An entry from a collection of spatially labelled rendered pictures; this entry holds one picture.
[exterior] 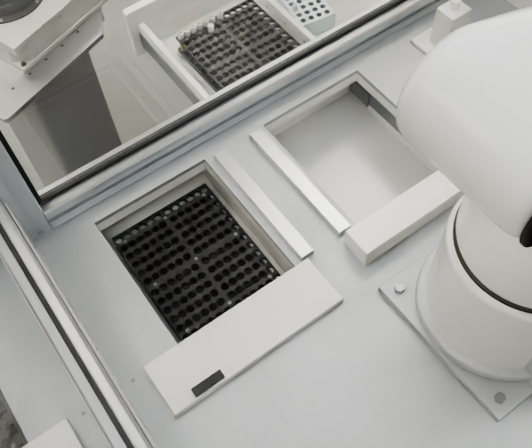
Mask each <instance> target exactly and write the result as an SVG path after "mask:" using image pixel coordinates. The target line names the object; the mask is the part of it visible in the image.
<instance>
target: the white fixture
mask: <svg viewBox="0 0 532 448"><path fill-rule="evenodd" d="M471 12H472V9H471V8H470V7H469V6H467V5H466V4H464V3H463V2H462V1H461V0H450V1H448V2H446V3H444V4H443V5H441V6H440V7H438V8H437V11H436V14H435V19H434V22H433V27H431V28H428V29H427V30H425V31H424V32H423V33H421V34H419V35H417V36H415V37H413V38H412V39H411V40H410V43H411V44H413V45H414V46H415V47H416V48H417V49H419V50H420V51H421V52H422V53H424V54H425V55H426V54H427V53H428V52H429V51H430V50H431V48H433V47H434V46H435V45H436V44H437V43H438V42H439V41H440V40H442V39H443V38H444V37H446V36H447V35H449V34H450V33H452V32H453V31H455V30H456V29H458V28H460V27H462V26H465V25H468V22H469V18H470V16H471Z"/></svg>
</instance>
